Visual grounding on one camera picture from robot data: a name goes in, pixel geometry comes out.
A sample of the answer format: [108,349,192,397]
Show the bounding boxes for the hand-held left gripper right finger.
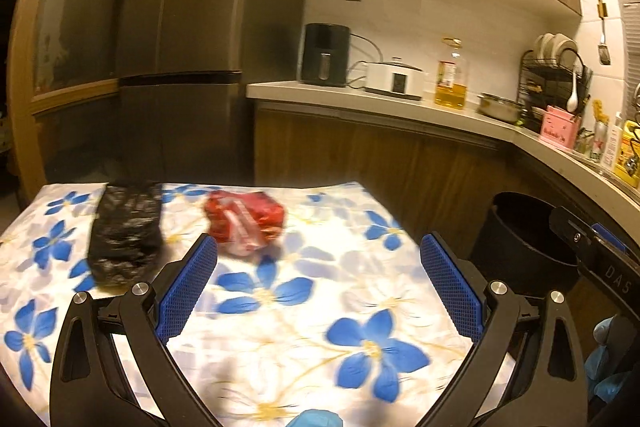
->
[415,233,588,427]

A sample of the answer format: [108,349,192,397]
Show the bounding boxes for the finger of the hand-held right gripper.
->
[548,206,640,269]

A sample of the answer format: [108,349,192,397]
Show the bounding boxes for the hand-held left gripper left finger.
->
[49,233,221,427]

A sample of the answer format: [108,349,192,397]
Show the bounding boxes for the black round trash bin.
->
[470,192,583,295]

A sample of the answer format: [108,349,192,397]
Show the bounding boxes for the red snack packet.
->
[204,190,287,256]

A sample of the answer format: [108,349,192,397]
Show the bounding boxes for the person's right hand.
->
[585,314,640,403]

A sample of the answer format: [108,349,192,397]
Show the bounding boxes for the black plastic bag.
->
[87,181,165,294]

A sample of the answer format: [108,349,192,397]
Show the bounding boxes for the red and white can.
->
[587,119,606,162]

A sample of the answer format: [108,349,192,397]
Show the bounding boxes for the yellow bottle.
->
[612,119,640,188]

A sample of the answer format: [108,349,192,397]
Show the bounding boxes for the white bottle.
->
[602,112,625,170]

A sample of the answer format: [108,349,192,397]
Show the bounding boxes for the pink box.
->
[540,105,582,151]

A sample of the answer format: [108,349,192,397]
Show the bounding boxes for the blue floral tablecloth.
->
[0,179,516,427]

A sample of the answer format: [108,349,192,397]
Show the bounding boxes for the white ladle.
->
[567,66,584,112]

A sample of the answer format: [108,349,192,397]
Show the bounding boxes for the steel bowl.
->
[476,93,523,122]

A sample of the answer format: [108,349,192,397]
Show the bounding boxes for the black dish rack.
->
[517,49,593,132]

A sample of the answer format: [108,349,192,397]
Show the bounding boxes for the kitchen counter wooden cabinets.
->
[245,82,640,288]

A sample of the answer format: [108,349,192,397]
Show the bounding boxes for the hanging spatula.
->
[596,0,612,65]

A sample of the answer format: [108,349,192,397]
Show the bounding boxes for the blue disposable glove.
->
[290,408,343,427]

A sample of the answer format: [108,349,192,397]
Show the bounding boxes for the white plates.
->
[532,33,576,68]

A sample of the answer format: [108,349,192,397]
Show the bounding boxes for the cooking oil bottle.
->
[434,38,468,110]

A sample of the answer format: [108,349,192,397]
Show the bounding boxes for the white rice cooker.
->
[364,59,428,100]

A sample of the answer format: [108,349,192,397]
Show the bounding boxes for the black air fryer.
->
[300,23,351,88]

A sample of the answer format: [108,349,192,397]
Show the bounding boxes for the wooden frosted glass door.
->
[10,0,151,194]

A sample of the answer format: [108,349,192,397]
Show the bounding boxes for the grey refrigerator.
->
[115,0,308,188]

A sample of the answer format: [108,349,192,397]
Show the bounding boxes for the black power cable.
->
[347,32,386,90]

